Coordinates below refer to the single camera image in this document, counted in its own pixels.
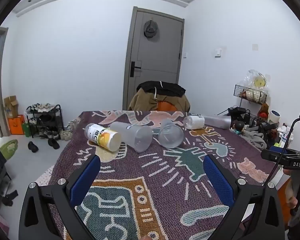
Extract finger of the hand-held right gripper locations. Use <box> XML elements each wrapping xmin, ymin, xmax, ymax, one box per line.
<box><xmin>261</xmin><ymin>145</ymin><xmax>288</xmax><ymax>166</ymax></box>

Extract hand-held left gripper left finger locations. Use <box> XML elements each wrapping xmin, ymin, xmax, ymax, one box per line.
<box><xmin>19</xmin><ymin>155</ymin><xmax>102</xmax><ymax>240</ymax></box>

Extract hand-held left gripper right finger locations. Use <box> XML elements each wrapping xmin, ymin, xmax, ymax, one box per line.
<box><xmin>202</xmin><ymin>154</ymin><xmax>285</xmax><ymax>240</ymax></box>

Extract frosted plastic cup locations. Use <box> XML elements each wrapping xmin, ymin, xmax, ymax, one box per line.
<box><xmin>110</xmin><ymin>121</ymin><xmax>153</xmax><ymax>153</ymax></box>
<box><xmin>201</xmin><ymin>115</ymin><xmax>232</xmax><ymax>130</ymax></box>
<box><xmin>158</xmin><ymin>119</ymin><xmax>185</xmax><ymax>149</ymax></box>

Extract person's right hand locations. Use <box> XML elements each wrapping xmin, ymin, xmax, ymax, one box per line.
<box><xmin>283</xmin><ymin>169</ymin><xmax>300</xmax><ymax>230</ymax></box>

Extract white carton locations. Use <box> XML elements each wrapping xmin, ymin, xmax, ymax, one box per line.
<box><xmin>277</xmin><ymin>126</ymin><xmax>294</xmax><ymax>147</ymax></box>

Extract grey cloth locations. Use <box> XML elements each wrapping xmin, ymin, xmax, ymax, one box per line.
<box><xmin>241</xmin><ymin>130</ymin><xmax>268</xmax><ymax>150</ymax></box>

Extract white tape roll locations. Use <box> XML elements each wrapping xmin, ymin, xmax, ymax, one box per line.
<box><xmin>269</xmin><ymin>110</ymin><xmax>282</xmax><ymax>124</ymax></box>

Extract white floor mat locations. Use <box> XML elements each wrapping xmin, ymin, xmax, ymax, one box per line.
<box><xmin>35</xmin><ymin>165</ymin><xmax>55</xmax><ymax>185</ymax></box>

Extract small doll figurine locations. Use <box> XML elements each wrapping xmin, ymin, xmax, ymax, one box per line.
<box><xmin>231</xmin><ymin>120</ymin><xmax>245</xmax><ymax>134</ymax></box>

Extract brown plush toy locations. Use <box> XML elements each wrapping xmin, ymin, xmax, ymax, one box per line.
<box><xmin>257</xmin><ymin>102</ymin><xmax>270</xmax><ymax>118</ymax></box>

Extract yellow label plastic bottle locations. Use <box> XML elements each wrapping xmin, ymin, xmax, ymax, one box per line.
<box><xmin>84</xmin><ymin>123</ymin><xmax>122</xmax><ymax>152</ymax></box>

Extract black shoe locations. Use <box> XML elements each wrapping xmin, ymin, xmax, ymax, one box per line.
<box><xmin>27</xmin><ymin>141</ymin><xmax>39</xmax><ymax>153</ymax></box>
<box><xmin>48</xmin><ymin>138</ymin><xmax>60</xmax><ymax>150</ymax></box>

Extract printed figure blanket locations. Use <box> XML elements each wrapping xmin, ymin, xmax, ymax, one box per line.
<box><xmin>49</xmin><ymin>110</ymin><xmax>288</xmax><ymax>240</ymax></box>

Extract black electronic device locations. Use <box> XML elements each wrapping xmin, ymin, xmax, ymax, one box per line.
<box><xmin>220</xmin><ymin>106</ymin><xmax>248</xmax><ymax>120</ymax></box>

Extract white label plastic bottle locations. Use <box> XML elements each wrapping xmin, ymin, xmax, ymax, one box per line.
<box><xmin>183</xmin><ymin>115</ymin><xmax>205</xmax><ymax>130</ymax></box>

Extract black shoe rack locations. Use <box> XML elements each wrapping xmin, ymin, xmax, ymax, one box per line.
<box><xmin>25</xmin><ymin>104</ymin><xmax>65</xmax><ymax>138</ymax></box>

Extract clear plastic bag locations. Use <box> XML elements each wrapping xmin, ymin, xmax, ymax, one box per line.
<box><xmin>241</xmin><ymin>69</ymin><xmax>270</xmax><ymax>89</ymax></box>

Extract green bag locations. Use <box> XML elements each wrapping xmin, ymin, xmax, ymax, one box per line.
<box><xmin>22</xmin><ymin>121</ymin><xmax>32</xmax><ymax>137</ymax></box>

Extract green slipper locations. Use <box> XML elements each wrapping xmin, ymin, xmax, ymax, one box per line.
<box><xmin>0</xmin><ymin>139</ymin><xmax>19</xmax><ymax>160</ymax></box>

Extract white sneakers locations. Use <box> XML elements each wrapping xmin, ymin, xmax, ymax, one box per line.
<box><xmin>30</xmin><ymin>103</ymin><xmax>56</xmax><ymax>113</ymax></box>

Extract orange box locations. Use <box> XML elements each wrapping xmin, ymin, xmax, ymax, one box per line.
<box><xmin>7</xmin><ymin>115</ymin><xmax>25</xmax><ymax>135</ymax></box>

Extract orange chair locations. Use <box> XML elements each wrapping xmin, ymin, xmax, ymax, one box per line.
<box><xmin>156</xmin><ymin>101</ymin><xmax>178</xmax><ymax>112</ymax></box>

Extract brown jacket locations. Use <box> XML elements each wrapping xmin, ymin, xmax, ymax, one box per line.
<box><xmin>128</xmin><ymin>89</ymin><xmax>190</xmax><ymax>112</ymax></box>

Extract black garment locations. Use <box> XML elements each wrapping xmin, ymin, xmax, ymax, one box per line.
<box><xmin>136</xmin><ymin>81</ymin><xmax>186</xmax><ymax>97</ymax></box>

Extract cardboard box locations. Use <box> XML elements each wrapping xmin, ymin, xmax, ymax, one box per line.
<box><xmin>4</xmin><ymin>95</ymin><xmax>19</xmax><ymax>119</ymax></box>

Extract grey door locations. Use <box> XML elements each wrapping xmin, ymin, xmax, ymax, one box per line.
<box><xmin>122</xmin><ymin>6</ymin><xmax>185</xmax><ymax>110</ymax></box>

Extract grey hat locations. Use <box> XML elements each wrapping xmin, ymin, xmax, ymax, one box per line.
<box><xmin>143</xmin><ymin>19</ymin><xmax>159</xmax><ymax>38</ymax></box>

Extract black wire basket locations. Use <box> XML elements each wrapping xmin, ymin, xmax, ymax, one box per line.
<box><xmin>234</xmin><ymin>84</ymin><xmax>268</xmax><ymax>105</ymax></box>

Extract black door handle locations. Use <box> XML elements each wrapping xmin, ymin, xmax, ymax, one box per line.
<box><xmin>130</xmin><ymin>61</ymin><xmax>142</xmax><ymax>77</ymax></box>

